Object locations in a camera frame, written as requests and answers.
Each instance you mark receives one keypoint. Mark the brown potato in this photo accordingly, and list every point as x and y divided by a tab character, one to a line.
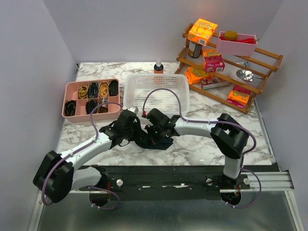
230	35

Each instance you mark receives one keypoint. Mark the pink compartment organizer box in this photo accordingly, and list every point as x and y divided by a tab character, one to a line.
100	97

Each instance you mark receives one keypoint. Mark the pink rectangular bin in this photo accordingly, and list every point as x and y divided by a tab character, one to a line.
236	48

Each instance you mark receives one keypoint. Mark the dark green tie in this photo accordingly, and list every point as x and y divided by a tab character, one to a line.
160	144

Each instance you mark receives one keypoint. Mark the yellow rolled tie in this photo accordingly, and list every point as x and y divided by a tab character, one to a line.
103	89
83	92

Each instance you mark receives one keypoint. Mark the black rolled tie top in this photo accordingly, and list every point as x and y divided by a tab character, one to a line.
113	88

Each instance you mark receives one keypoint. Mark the orange spray bottle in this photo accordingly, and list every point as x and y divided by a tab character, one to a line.
158	67

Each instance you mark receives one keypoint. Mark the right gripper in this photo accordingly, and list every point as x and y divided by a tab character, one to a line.
148	130

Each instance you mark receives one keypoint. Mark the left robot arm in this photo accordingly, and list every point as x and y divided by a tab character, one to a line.
58	174

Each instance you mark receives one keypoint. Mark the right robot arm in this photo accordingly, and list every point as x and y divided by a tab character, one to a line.
227	134

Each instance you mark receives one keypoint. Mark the orange sponge box top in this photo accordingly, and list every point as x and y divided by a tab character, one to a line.
202	31

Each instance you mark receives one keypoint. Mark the white red flat box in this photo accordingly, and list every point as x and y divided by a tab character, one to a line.
213	82

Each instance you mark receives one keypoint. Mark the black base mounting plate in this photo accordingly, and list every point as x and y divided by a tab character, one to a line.
157	183

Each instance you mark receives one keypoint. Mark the yellow rolled tie right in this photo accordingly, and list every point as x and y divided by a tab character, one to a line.
103	89

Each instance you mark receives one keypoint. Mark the red chili pepper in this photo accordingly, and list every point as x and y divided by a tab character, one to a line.
247	41

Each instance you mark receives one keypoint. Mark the dark jar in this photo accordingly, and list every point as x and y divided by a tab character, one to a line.
195	50

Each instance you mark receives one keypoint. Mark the patterned rolled tie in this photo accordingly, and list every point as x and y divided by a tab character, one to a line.
103	106

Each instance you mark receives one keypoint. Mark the wooden tiered rack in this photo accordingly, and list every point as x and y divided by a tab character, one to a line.
262	71

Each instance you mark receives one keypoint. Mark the black rolled tie bottom left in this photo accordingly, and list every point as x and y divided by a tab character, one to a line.
70	108

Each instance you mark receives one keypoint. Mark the orange sponge box middle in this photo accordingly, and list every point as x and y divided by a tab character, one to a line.
195	75

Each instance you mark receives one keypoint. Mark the white plastic basket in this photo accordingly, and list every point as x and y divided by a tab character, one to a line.
165	92

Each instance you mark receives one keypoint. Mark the orange sponge box lower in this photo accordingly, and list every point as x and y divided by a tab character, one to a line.
239	96

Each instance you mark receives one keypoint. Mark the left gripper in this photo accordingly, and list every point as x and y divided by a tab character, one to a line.
139	133

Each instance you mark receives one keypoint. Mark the yellow rolled tie left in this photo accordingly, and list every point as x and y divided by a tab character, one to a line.
83	92

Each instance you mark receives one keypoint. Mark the black rolled tie bottom middle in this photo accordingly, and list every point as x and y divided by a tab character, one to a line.
91	105

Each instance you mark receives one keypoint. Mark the silver metal spoon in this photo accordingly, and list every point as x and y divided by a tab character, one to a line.
246	75

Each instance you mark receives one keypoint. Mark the dark blue rolled tie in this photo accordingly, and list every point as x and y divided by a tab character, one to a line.
93	90

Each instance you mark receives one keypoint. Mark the orange sponge box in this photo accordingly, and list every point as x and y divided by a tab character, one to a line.
195	75
239	96
202	31

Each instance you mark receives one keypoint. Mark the black rolled tie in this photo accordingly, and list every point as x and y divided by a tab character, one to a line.
113	88
70	108
91	105

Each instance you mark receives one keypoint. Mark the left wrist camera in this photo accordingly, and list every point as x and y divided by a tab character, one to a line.
133	109

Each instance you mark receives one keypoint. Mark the aluminium rail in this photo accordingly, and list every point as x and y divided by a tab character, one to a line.
270	182

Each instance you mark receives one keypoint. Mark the pink sponge box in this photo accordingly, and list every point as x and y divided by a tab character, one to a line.
213	61

